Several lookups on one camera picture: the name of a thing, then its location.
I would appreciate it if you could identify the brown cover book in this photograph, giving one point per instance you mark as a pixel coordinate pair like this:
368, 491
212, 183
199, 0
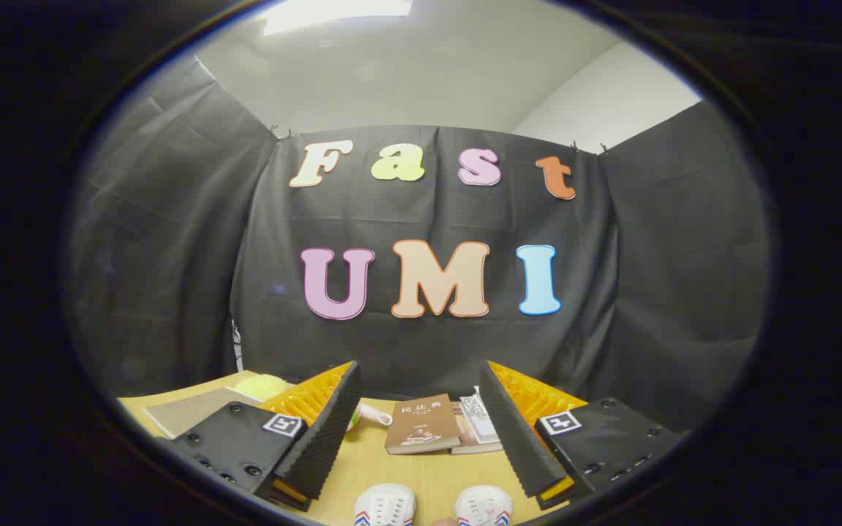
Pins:
421, 424

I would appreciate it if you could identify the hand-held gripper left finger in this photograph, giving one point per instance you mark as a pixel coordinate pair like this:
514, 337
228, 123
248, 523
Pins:
322, 438

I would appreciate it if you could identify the pink plush toy green shirt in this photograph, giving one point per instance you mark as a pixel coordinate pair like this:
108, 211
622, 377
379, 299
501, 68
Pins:
371, 416

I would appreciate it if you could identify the white canvas shoe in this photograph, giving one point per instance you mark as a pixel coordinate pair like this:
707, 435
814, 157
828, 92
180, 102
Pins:
384, 505
483, 507

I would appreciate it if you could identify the beige storage box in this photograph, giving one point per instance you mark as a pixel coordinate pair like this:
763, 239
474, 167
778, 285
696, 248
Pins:
194, 410

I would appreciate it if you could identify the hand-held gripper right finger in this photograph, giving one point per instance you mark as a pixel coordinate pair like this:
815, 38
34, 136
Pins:
516, 438

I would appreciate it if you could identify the yellow lemon plush toy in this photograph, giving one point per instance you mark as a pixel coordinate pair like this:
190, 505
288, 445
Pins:
264, 386

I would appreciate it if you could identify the black backdrop cloth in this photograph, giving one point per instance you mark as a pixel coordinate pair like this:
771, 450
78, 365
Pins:
428, 351

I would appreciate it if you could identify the white patterned cover book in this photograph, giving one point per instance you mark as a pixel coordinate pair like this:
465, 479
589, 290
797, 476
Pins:
478, 418

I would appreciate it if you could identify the reddish brown book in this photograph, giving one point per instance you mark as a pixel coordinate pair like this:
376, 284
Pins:
468, 438

